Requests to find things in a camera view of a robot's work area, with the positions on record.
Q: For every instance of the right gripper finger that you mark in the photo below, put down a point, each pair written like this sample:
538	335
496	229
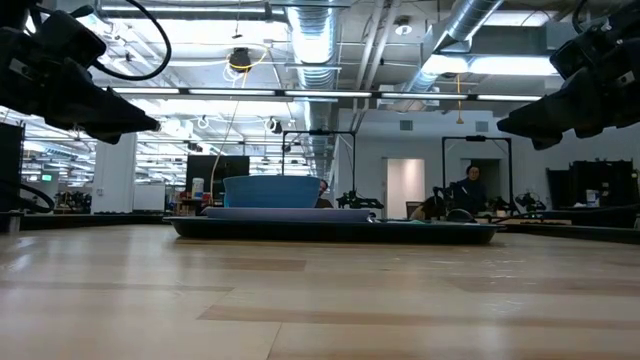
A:
550	117
547	142

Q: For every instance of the blue bowl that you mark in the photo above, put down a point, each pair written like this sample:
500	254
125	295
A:
272	192

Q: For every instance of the lavender round plate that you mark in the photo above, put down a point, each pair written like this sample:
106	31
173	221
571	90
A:
290	215

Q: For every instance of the dark green serving tray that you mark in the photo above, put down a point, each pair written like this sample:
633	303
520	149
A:
325	232

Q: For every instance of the white pillar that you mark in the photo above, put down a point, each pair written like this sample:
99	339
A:
115	165

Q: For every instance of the black background cabinet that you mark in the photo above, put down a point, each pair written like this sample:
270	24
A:
605	182

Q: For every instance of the white bucket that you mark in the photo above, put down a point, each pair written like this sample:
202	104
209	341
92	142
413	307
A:
592	197

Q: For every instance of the black upright panel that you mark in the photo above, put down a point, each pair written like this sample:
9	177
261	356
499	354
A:
11	160

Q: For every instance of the person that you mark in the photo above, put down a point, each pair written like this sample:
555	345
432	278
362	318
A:
325	186
472	192

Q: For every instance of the black computer monitor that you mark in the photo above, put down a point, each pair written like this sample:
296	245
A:
200	167

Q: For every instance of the white wipes canister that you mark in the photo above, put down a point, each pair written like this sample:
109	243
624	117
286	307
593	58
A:
198	189

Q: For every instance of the pale pink door panel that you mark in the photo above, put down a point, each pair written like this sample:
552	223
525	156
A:
405	187

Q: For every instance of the overhead light bar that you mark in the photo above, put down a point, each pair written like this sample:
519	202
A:
325	93

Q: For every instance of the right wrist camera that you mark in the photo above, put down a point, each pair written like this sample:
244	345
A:
585	50

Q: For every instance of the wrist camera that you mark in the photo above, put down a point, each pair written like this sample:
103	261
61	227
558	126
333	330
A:
585	50
70	40

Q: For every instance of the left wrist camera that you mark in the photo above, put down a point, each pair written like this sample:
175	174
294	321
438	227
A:
70	40

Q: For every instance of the black background rig frame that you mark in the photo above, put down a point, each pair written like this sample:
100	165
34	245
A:
320	132
475	138

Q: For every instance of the silver ventilation duct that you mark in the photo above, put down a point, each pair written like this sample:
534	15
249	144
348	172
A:
312	45
465	20

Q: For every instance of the wall vent grille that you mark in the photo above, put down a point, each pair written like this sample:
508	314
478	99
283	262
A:
406	125

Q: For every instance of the black overhead camera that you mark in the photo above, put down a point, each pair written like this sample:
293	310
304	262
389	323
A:
240	60

